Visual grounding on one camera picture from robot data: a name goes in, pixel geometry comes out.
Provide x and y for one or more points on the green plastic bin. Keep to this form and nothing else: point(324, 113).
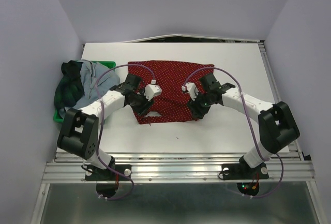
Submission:
point(58, 118)

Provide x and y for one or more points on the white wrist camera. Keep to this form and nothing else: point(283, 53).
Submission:
point(191, 89)
point(151, 91)

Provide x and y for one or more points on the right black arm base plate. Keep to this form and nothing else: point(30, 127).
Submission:
point(240, 171)

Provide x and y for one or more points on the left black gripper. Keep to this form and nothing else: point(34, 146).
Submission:
point(144, 108)

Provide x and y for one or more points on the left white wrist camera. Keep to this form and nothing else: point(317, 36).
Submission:
point(151, 91)

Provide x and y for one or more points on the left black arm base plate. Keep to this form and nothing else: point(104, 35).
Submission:
point(93, 174)

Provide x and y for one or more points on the red polka dot skirt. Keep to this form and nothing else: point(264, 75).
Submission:
point(171, 105)

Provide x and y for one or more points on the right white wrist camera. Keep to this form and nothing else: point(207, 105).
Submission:
point(191, 89)

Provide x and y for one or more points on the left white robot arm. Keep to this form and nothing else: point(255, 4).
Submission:
point(79, 134)

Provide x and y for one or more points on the aluminium rail frame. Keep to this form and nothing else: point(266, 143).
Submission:
point(174, 177)

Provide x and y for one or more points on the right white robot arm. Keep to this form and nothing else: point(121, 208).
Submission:
point(277, 126)

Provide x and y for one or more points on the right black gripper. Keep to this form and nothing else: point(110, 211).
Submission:
point(195, 108)

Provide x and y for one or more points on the dark green plaid skirt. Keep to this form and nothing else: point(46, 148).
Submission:
point(70, 89)

